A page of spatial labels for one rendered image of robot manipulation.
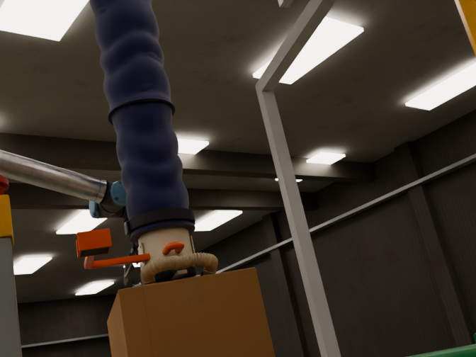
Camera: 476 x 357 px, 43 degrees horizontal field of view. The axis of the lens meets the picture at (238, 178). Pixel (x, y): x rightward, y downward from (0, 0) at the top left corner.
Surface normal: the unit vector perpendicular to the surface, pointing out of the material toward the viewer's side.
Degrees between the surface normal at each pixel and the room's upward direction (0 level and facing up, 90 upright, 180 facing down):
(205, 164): 90
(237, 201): 90
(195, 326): 90
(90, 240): 90
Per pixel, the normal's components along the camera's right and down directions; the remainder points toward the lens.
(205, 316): 0.25, -0.36
